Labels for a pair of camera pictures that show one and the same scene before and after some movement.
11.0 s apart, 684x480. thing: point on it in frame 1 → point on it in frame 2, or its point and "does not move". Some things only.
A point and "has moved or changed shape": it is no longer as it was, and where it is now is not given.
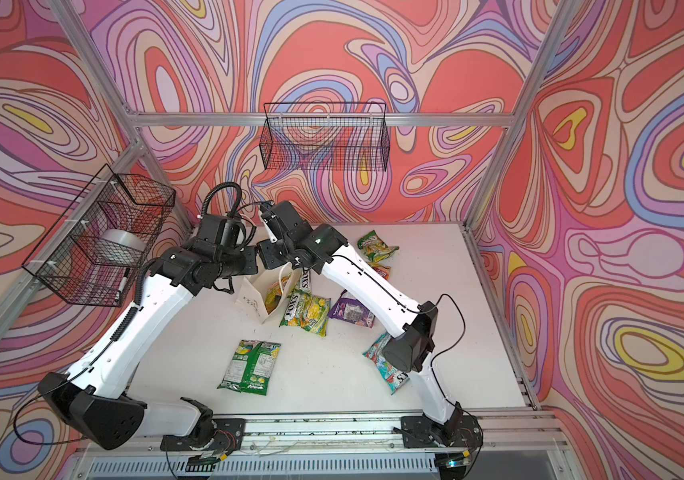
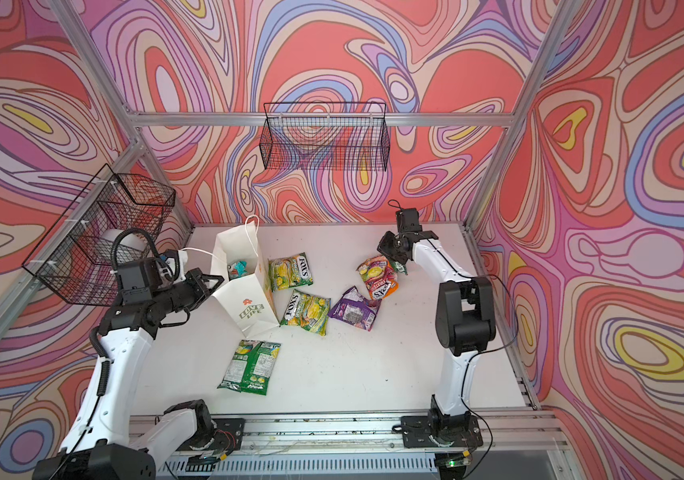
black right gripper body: [277, 253] → [391, 247]
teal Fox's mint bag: [393, 377] has moved or changed shape
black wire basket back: [330, 136] does not move
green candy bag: [375, 248] → [397, 266]
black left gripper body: [238, 263] → [180, 295]
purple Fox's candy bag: [351, 309] does not move
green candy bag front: [250, 367] does not move
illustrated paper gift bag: [266, 289] has moved or changed shape
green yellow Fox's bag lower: [307, 311] does not move
